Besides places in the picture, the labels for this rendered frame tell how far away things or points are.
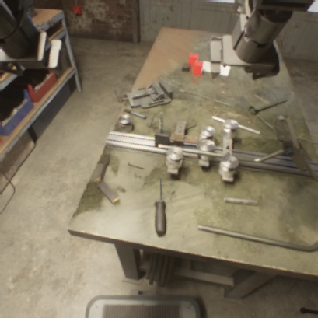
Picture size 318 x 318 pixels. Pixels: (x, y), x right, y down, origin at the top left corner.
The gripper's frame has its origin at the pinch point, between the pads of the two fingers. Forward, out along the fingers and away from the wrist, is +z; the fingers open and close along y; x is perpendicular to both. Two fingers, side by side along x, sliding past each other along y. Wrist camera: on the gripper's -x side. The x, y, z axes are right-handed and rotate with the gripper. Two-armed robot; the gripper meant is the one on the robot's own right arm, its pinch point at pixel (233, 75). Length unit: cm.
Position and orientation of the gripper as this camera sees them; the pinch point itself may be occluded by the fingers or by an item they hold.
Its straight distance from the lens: 59.7
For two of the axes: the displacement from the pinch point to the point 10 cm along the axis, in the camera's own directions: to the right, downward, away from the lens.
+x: -0.1, 9.8, -1.9
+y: -10.0, -0.2, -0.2
